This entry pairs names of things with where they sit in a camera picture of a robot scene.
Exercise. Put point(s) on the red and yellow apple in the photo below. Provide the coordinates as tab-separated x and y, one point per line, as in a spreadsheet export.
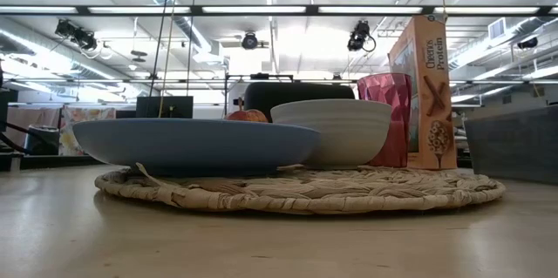
248	116

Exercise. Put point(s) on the white ceramic bowl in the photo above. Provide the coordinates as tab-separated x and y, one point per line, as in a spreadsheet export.
340	134

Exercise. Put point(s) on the blue round plate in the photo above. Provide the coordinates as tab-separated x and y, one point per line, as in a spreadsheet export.
196	147

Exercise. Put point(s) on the red faceted plastic cup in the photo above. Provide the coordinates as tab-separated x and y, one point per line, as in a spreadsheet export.
392	95

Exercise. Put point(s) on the orange Cheerios Protein cereal box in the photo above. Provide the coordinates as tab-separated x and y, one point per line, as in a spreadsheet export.
431	95

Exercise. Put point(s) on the round woven straw placemat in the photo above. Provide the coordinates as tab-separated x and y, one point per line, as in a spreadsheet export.
305	191

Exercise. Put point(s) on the black monitor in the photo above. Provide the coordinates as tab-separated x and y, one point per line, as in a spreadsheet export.
163	107

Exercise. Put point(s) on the black ceiling-mounted device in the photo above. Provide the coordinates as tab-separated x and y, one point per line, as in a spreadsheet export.
359	36
76	34

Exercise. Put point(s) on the black overhead light bar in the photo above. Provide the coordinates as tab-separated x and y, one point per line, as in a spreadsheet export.
196	9

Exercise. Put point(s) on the floral patterned cloth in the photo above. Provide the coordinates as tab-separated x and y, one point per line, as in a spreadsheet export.
83	132

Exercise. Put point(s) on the grey rectangular box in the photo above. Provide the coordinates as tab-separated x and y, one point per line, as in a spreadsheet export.
514	147

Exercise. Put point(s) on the dark waste bin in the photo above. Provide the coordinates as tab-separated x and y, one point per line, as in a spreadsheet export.
41	140

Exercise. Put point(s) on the black overhead camera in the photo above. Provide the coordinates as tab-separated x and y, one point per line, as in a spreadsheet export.
249	41

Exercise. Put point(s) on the black aluminium table frame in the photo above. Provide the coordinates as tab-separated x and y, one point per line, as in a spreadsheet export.
52	161

